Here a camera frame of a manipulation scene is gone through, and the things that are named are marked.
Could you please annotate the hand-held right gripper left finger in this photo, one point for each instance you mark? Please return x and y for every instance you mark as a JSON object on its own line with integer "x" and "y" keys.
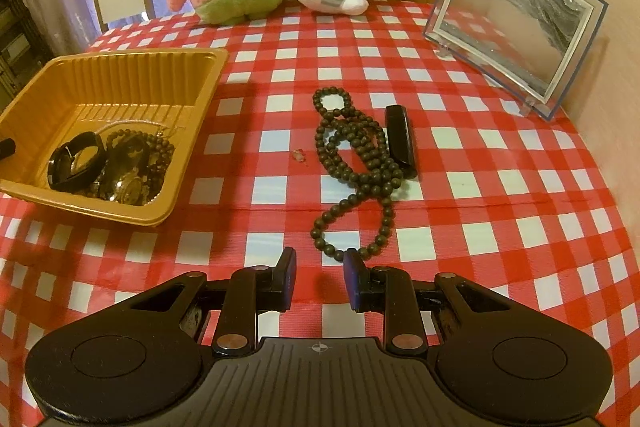
{"x": 285, "y": 282}

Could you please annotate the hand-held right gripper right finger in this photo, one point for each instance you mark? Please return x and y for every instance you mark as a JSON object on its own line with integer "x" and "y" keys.
{"x": 354, "y": 282}

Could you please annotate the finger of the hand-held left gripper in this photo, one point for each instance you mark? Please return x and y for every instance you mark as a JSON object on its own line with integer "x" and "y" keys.
{"x": 5, "y": 148}

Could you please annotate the black wrist watch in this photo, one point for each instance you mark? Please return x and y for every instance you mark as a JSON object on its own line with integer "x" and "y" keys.
{"x": 80, "y": 141}

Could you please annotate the gold metal pendant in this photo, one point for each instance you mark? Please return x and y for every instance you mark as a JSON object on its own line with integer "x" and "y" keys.
{"x": 125, "y": 192}

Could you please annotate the gold plastic tray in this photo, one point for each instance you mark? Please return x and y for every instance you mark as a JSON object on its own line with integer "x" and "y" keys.
{"x": 125, "y": 77}

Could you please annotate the black folding rack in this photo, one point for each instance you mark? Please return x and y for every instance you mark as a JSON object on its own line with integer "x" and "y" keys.
{"x": 15, "y": 37}

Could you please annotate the red white checkered tablecloth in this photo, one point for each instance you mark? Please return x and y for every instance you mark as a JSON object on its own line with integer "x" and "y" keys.
{"x": 475, "y": 217}

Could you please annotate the black hair clip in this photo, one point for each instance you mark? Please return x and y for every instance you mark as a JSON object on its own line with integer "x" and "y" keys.
{"x": 400, "y": 137}

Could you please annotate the clear sand picture frame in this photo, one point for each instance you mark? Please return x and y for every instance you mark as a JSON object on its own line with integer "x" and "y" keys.
{"x": 510, "y": 17}

